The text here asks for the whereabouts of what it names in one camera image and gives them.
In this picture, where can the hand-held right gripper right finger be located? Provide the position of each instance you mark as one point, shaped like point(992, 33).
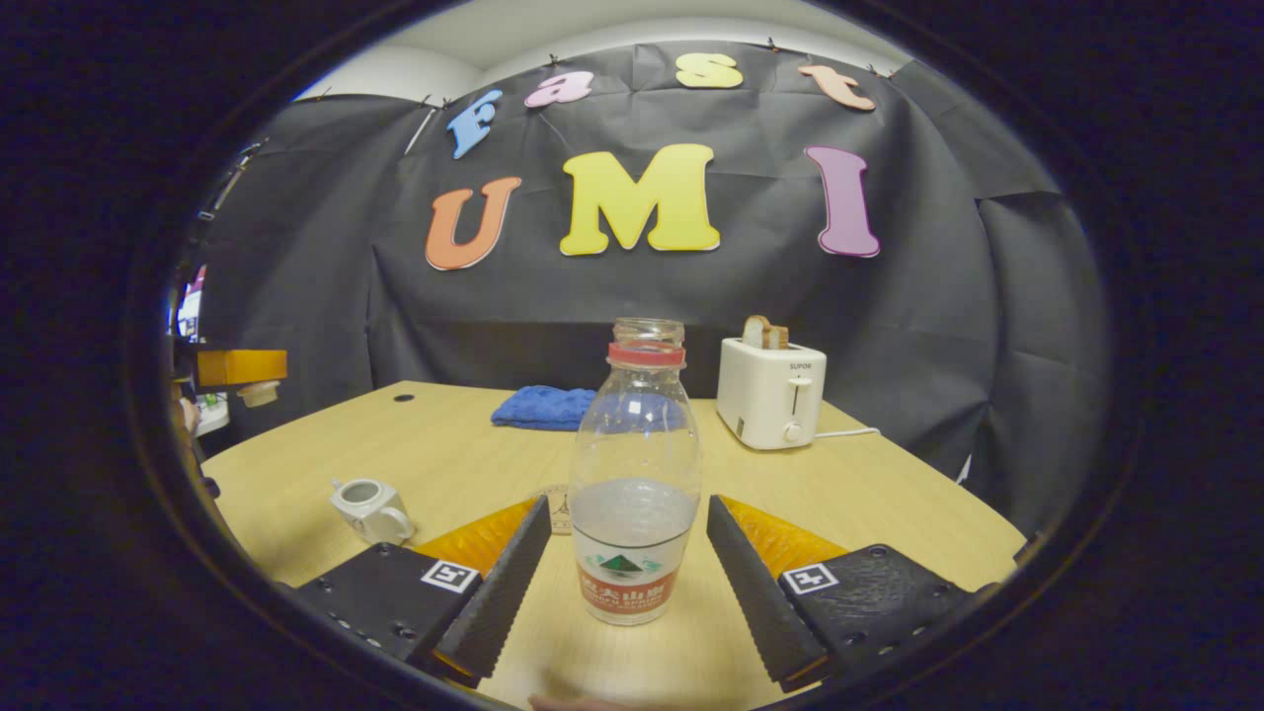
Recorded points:
point(760, 602)

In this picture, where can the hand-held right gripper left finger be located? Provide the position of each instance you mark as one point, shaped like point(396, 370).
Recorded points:
point(494, 592)

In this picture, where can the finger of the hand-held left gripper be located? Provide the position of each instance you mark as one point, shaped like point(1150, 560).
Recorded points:
point(242, 367)

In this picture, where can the round wooden coaster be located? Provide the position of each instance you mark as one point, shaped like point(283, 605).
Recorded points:
point(555, 509)

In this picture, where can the white floral teacup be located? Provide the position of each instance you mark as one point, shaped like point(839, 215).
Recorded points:
point(380, 513)

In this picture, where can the clear plastic water bottle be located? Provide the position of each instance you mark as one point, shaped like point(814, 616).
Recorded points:
point(635, 464)

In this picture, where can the white side table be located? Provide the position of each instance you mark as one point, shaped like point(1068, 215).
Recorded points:
point(212, 415)

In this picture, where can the computer monitor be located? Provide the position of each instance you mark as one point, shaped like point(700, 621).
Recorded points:
point(190, 311)

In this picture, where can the blue towel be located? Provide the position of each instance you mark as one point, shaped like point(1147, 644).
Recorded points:
point(543, 407)

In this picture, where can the white toaster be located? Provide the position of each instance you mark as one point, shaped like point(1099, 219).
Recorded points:
point(765, 395)

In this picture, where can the toast slice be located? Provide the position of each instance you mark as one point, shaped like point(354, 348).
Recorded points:
point(762, 334)

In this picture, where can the black backdrop cloth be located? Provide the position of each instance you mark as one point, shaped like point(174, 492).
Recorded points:
point(889, 316)

